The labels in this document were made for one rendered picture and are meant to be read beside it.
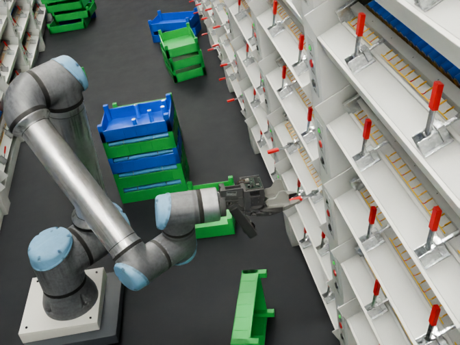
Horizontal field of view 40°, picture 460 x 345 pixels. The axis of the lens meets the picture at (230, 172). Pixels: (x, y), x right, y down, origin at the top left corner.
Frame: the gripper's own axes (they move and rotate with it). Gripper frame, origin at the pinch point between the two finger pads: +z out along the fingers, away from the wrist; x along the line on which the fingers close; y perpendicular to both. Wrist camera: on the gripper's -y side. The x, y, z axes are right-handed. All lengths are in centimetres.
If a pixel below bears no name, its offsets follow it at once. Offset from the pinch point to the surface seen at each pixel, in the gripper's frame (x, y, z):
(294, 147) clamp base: 25.7, 0.8, 7.1
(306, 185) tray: 7.9, -1.3, 5.8
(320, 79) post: -25, 46, -1
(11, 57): 233, -37, -110
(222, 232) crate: 61, -55, -13
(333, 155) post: -25.4, 28.2, 1.8
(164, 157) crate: 97, -39, -31
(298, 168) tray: 17.0, -1.1, 6.1
